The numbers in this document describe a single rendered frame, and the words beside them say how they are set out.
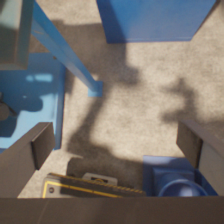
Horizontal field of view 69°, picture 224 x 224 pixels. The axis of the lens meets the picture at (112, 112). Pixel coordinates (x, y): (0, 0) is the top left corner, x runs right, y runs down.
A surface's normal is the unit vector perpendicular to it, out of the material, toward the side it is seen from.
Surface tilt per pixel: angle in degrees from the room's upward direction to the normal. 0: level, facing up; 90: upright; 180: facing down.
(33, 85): 0
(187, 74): 0
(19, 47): 90
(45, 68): 0
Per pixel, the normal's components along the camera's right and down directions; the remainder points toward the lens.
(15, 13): -0.12, -0.11
